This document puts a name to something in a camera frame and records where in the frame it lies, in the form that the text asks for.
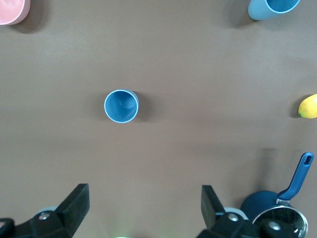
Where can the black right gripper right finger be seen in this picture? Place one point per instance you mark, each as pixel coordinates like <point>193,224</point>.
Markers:
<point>213,218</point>

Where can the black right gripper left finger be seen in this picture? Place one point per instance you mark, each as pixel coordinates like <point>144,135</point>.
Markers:
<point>74,210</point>

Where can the blue plastic cup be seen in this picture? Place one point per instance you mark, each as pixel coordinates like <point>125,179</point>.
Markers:
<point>260,11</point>
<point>119,109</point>

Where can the dark blue saucepan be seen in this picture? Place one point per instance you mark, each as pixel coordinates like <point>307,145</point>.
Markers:
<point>262,200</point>

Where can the yellow lemon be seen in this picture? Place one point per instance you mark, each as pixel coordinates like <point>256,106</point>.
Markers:
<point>308,106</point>

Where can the pink bowl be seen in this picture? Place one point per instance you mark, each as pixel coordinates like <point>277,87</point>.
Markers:
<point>12,10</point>

